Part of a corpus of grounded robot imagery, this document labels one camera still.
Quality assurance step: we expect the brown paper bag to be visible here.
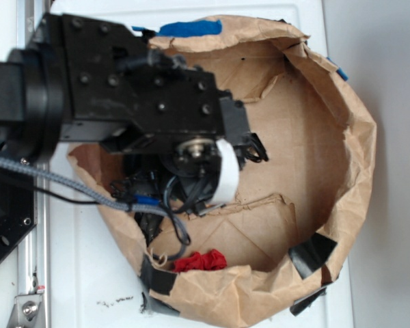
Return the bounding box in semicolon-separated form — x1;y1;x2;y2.
67;14;378;324

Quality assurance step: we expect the blue tape strip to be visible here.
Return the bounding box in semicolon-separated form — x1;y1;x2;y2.
151;20;223;38

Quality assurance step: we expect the black tape piece right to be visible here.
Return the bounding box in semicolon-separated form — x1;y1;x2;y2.
288;233;338;279

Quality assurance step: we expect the aluminium frame rail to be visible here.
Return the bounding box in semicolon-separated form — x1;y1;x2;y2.
7;0;52;327

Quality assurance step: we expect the red crumpled paper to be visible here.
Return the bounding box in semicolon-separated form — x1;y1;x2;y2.
173;249;228;273

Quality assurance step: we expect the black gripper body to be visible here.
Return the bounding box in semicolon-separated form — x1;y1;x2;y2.
31;14;268;215

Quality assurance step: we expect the grey braided cable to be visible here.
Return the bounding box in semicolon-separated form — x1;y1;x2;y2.
0;152;189;247

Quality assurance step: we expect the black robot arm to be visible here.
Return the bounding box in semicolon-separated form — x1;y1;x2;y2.
0;14;268;211

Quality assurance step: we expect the black tape piece left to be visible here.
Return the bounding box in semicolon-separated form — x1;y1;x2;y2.
139;256;178;295

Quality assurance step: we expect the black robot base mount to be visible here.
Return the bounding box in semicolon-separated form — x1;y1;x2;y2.
0;181;37;264

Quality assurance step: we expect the white ribbon cable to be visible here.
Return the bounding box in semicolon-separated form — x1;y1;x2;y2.
213;139;241;203

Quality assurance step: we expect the black tape piece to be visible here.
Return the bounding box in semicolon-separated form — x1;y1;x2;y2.
139;256;178;295
288;233;338;279

